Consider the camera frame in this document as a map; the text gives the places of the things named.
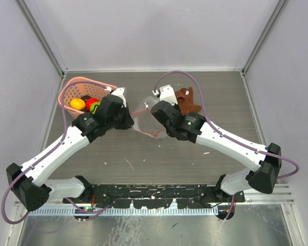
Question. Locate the orange yellow fruit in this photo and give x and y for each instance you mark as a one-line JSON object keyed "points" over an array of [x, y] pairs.
{"points": [[77, 104]]}

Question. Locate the pink plastic basket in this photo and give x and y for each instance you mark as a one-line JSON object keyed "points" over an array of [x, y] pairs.
{"points": [[79, 87]]}

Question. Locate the brown cloth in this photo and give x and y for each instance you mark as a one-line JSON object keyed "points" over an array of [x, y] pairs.
{"points": [[185, 100]]}

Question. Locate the red tomato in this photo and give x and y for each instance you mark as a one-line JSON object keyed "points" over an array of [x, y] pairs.
{"points": [[89, 102]]}

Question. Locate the aluminium frame rail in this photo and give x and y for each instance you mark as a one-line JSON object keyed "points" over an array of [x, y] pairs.
{"points": [[280, 195]]}

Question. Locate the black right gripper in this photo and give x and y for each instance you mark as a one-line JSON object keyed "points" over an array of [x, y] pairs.
{"points": [[176, 107]]}

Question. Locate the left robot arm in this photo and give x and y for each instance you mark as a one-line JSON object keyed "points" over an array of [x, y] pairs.
{"points": [[30, 182]]}

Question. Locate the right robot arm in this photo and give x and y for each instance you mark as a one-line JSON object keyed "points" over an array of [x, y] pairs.
{"points": [[262, 164]]}

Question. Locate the clear zip top bag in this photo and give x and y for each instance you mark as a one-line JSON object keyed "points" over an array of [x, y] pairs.
{"points": [[145, 122]]}

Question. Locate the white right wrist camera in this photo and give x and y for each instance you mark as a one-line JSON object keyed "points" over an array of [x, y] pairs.
{"points": [[166, 93]]}

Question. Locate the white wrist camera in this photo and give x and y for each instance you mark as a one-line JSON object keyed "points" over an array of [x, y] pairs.
{"points": [[120, 92], [166, 93]]}

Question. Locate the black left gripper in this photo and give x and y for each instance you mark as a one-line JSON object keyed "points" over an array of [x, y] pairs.
{"points": [[128, 121]]}

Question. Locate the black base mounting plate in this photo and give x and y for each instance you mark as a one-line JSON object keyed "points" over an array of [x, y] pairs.
{"points": [[122, 196]]}

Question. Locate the light green apple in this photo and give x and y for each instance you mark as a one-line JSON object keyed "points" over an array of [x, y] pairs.
{"points": [[94, 106]]}

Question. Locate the white slotted cable duct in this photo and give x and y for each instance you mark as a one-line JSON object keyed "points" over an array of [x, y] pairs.
{"points": [[171, 211]]}

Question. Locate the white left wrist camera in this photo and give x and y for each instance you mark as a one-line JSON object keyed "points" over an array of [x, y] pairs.
{"points": [[120, 92]]}

